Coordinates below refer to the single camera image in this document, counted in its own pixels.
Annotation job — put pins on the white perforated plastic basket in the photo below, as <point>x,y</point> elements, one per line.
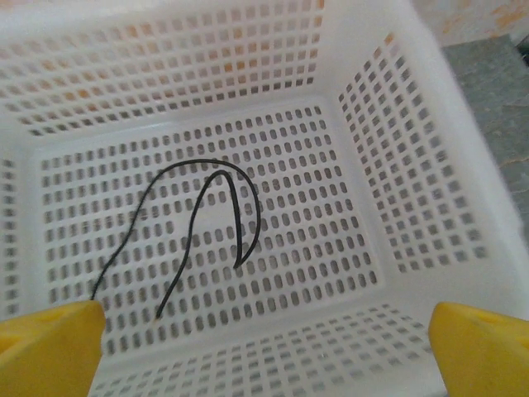
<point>450,82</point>

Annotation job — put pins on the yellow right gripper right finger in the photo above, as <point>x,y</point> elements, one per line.
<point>483,355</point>

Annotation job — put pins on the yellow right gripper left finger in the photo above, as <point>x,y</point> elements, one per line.
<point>45,351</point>

